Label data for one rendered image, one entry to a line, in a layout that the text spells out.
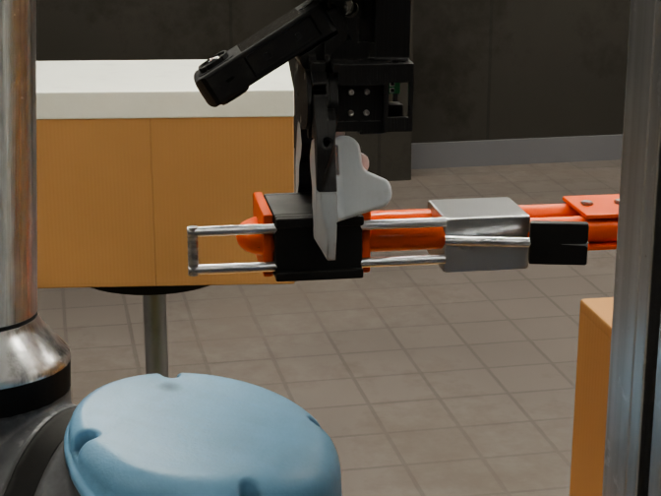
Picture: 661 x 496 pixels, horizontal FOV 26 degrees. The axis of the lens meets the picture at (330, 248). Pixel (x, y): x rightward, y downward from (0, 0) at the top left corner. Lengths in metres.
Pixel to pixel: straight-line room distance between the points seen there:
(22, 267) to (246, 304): 4.12
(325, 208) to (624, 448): 0.60
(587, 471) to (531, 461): 2.22
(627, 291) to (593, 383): 0.91
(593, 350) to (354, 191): 0.39
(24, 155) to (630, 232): 0.29
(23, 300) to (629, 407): 0.29
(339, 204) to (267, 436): 0.48
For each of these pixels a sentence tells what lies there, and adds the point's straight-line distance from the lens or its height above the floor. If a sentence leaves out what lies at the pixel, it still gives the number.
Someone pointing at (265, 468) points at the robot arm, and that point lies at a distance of 0.58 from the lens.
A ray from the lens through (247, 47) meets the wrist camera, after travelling 1.08.
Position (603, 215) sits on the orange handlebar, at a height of 1.21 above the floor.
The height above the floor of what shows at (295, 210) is 1.23.
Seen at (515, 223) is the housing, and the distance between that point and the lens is 1.13.
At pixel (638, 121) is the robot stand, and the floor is 1.42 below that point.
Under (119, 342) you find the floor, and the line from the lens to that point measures 4.45.
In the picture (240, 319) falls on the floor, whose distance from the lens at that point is 4.62.
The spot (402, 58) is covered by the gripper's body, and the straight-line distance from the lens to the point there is 1.09.
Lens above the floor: 1.51
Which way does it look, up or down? 16 degrees down
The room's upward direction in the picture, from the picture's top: straight up
